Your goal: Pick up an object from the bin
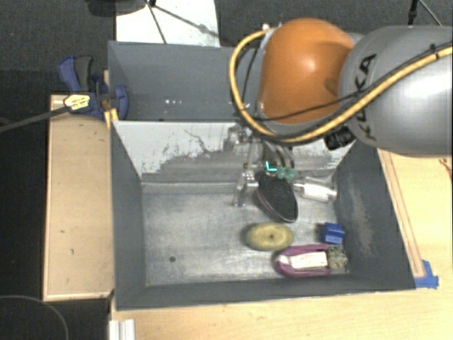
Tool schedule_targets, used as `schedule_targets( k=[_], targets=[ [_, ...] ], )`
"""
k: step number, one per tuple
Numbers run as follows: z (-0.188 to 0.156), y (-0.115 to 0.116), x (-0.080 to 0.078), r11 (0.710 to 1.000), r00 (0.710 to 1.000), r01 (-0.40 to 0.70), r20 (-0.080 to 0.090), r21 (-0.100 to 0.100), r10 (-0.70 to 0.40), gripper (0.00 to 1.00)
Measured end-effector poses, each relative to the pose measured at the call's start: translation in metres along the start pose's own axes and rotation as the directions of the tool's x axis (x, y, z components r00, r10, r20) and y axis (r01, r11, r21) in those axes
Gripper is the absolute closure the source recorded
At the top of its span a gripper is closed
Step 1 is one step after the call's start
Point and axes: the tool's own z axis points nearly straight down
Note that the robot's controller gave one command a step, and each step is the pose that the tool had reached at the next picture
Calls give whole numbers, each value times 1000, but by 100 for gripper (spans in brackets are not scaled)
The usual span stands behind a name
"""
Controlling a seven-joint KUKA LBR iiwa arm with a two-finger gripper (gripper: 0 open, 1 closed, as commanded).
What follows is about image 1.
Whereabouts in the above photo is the black oval brush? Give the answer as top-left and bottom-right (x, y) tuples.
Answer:
(256, 171), (299, 224)

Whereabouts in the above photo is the yellow-green round sponge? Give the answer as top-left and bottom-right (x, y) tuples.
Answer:
(240, 222), (295, 252)

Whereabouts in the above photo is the clear and white plastic bottle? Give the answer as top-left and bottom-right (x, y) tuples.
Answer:
(292, 176), (338, 203)

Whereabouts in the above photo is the grey metal bin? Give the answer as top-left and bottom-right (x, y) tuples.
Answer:
(107, 40), (417, 312)

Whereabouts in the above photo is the blue block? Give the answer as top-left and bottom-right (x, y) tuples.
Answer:
(316, 222), (346, 246)

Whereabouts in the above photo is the purple case with white label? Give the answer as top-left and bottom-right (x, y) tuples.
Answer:
(271, 244), (334, 279)

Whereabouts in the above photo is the green speckled lump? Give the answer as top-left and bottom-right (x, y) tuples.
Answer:
(326, 245), (350, 272)

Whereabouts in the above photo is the pale wood flat board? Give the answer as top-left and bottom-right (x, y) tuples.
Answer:
(42, 93), (116, 302)

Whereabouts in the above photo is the black cylinder on white bracket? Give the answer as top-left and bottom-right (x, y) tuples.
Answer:
(323, 125), (357, 152)

